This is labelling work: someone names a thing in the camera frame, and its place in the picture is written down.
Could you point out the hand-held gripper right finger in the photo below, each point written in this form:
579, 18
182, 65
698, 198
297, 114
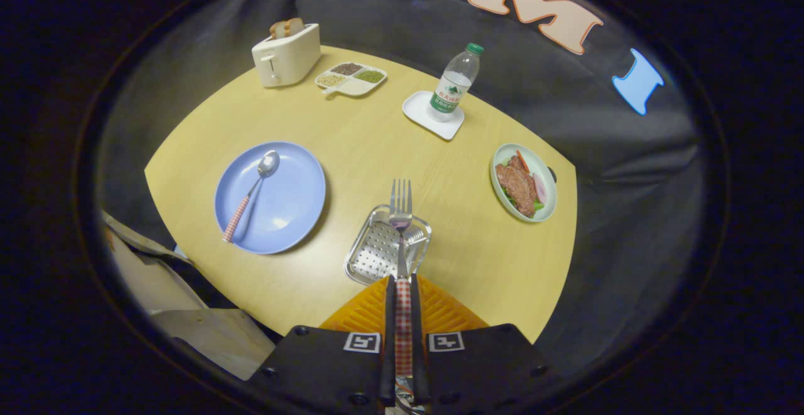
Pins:
419, 365

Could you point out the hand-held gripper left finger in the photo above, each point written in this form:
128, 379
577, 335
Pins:
389, 352

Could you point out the person's beige clothing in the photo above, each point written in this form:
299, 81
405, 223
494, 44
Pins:
213, 339

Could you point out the blue round plate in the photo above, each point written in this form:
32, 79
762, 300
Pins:
289, 201

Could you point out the cooked meat with vegetables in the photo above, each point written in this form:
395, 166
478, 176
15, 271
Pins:
515, 183

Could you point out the pale green plate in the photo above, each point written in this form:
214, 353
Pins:
545, 167

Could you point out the white square coaster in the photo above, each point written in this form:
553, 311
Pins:
418, 107

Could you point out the divided white snack tray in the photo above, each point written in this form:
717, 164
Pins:
355, 87

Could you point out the clear water bottle green cap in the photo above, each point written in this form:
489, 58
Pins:
452, 88

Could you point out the cream toaster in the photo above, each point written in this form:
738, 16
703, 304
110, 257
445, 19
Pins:
289, 57

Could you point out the toasted bread slice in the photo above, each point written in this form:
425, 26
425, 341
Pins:
295, 26
279, 29

